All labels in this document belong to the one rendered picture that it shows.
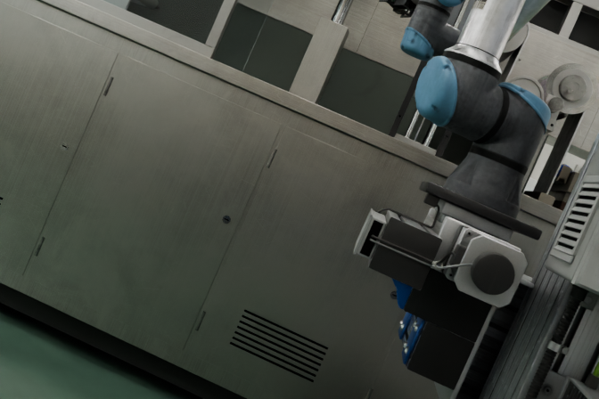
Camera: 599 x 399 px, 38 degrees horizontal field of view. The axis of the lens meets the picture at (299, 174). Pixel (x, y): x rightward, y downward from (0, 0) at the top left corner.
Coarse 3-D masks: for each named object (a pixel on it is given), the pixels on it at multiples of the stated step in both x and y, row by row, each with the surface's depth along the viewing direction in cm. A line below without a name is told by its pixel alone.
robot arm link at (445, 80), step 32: (480, 0) 159; (512, 0) 157; (480, 32) 157; (448, 64) 156; (480, 64) 156; (416, 96) 163; (448, 96) 155; (480, 96) 157; (448, 128) 161; (480, 128) 159
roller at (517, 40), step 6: (522, 30) 252; (516, 36) 252; (522, 36) 252; (510, 42) 252; (516, 42) 252; (522, 42) 252; (510, 48) 252; (516, 48) 252; (504, 54) 258; (510, 54) 266; (504, 60) 275
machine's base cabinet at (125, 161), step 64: (0, 0) 239; (0, 64) 239; (64, 64) 237; (128, 64) 235; (0, 128) 239; (64, 128) 237; (128, 128) 235; (192, 128) 234; (256, 128) 232; (320, 128) 231; (0, 192) 239; (64, 192) 237; (128, 192) 235; (192, 192) 233; (256, 192) 232; (320, 192) 230; (384, 192) 229; (0, 256) 238; (64, 256) 237; (128, 256) 235; (192, 256) 233; (256, 256) 232; (320, 256) 230; (64, 320) 241; (128, 320) 235; (192, 320) 233; (256, 320) 232; (320, 320) 230; (384, 320) 228; (192, 384) 237; (256, 384) 231; (320, 384) 230; (384, 384) 228
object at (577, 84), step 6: (564, 78) 248; (570, 78) 248; (576, 78) 248; (582, 78) 247; (564, 84) 248; (570, 84) 248; (576, 84) 248; (582, 84) 247; (564, 90) 248; (576, 90) 248; (582, 90) 247; (564, 96) 248; (570, 96) 248; (576, 96) 248; (582, 96) 247
